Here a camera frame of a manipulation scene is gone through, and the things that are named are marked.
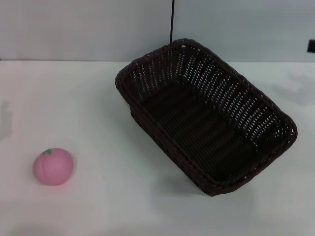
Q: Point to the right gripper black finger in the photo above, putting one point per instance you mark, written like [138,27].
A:
[312,45]

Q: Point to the black vertical wall strip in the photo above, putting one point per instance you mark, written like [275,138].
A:
[171,19]

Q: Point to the black woven rectangular basket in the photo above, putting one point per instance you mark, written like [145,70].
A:
[197,127]

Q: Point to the pink toy peach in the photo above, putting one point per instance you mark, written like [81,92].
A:
[55,169]

